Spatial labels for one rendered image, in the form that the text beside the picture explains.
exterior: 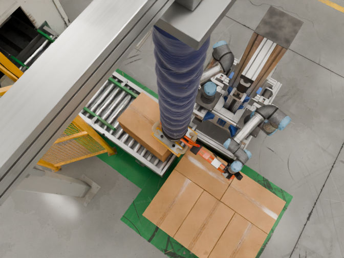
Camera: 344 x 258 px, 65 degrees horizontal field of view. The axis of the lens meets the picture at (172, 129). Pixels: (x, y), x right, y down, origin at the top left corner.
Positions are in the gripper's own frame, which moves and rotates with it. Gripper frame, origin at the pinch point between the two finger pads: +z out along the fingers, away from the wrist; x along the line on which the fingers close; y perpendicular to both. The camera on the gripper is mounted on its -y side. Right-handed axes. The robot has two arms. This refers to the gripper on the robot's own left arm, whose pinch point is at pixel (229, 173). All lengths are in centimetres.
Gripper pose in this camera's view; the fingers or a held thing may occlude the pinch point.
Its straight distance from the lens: 239.2
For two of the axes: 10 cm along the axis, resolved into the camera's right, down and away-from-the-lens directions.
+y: -7.6, -6.2, 1.8
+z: 0.0, 2.8, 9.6
